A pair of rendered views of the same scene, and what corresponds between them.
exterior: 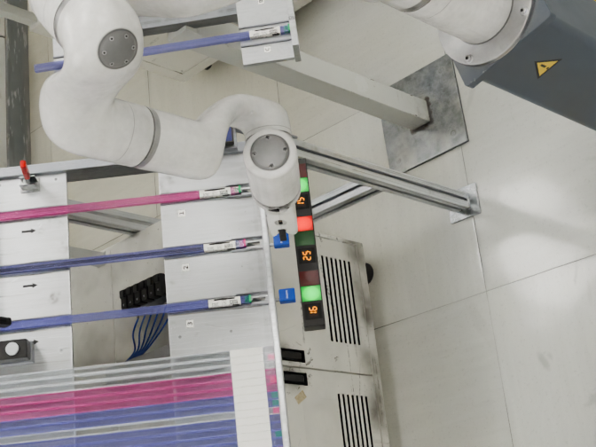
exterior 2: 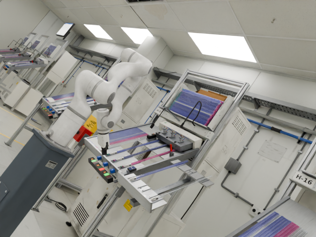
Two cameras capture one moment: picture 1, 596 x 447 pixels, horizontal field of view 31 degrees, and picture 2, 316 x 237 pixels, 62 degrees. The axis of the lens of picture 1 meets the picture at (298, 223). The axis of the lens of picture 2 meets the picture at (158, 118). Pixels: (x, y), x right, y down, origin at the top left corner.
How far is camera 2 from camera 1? 2.53 m
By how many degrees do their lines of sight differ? 86
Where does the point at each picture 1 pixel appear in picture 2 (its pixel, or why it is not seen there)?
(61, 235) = (157, 152)
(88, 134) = not seen: hidden behind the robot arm
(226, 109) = (114, 104)
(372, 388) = (80, 231)
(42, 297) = (153, 145)
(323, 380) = (93, 213)
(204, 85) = not seen: outside the picture
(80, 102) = not seen: hidden behind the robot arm
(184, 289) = (123, 153)
